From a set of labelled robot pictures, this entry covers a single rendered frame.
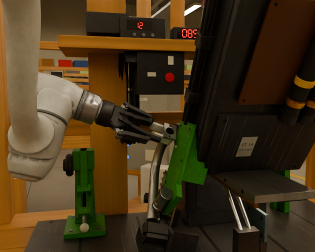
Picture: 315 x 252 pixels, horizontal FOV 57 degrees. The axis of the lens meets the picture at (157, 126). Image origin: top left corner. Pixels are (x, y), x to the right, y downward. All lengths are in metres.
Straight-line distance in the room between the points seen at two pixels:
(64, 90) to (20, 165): 0.22
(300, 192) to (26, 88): 0.63
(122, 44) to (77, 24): 10.04
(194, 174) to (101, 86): 0.50
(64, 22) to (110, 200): 10.05
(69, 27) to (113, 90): 9.91
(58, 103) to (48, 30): 10.18
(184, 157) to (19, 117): 0.42
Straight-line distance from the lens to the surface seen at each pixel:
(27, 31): 0.58
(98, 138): 1.12
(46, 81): 0.81
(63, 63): 7.72
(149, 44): 1.02
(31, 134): 0.69
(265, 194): 0.71
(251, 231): 0.82
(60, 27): 10.98
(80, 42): 1.01
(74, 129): 1.21
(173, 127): 0.90
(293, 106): 0.75
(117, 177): 1.16
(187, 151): 0.79
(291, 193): 0.74
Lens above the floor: 1.35
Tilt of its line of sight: 6 degrees down
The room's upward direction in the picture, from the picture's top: straight up
